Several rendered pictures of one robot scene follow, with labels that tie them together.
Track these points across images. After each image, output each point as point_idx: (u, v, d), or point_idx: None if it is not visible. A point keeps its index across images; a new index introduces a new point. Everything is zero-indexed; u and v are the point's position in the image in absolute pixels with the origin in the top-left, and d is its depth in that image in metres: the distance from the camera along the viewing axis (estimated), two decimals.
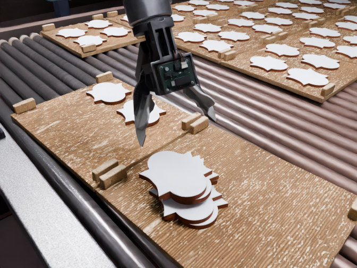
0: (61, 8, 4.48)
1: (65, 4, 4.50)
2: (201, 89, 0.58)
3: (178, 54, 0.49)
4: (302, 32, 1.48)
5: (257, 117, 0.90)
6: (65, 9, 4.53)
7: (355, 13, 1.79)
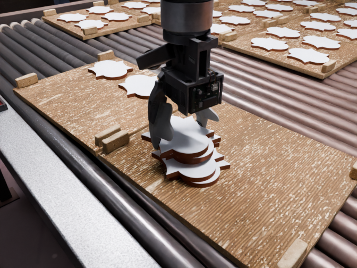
0: (62, 3, 4.49)
1: None
2: None
3: (213, 76, 0.47)
4: (302, 17, 1.49)
5: (259, 92, 0.91)
6: None
7: (356, 0, 1.79)
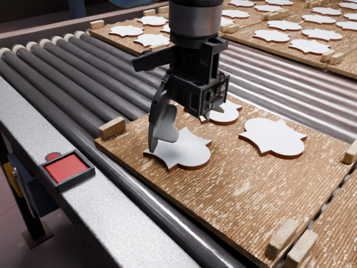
0: (77, 6, 4.26)
1: (80, 2, 4.27)
2: None
3: (221, 77, 0.47)
4: None
5: None
6: (80, 8, 4.30)
7: None
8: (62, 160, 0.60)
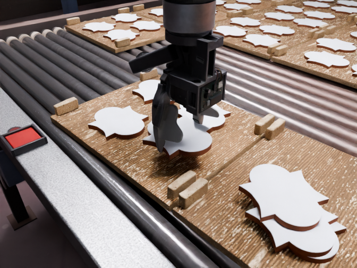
0: (70, 6, 4.37)
1: (73, 1, 4.38)
2: None
3: (219, 74, 0.48)
4: (348, 26, 1.37)
5: (332, 119, 0.79)
6: (73, 7, 4.41)
7: None
8: (20, 132, 0.71)
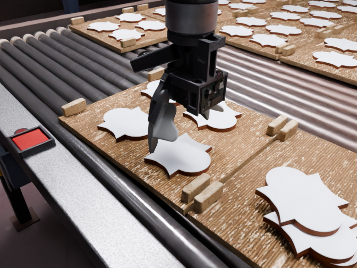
0: (71, 5, 4.35)
1: (74, 1, 4.37)
2: None
3: (220, 75, 0.48)
4: (355, 26, 1.35)
5: (345, 120, 0.77)
6: (74, 7, 4.40)
7: None
8: (27, 133, 0.70)
